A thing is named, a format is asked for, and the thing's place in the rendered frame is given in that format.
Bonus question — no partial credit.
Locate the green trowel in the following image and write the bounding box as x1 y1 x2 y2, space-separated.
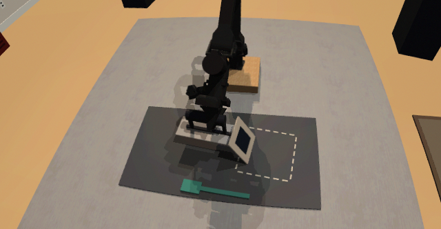
181 179 250 199

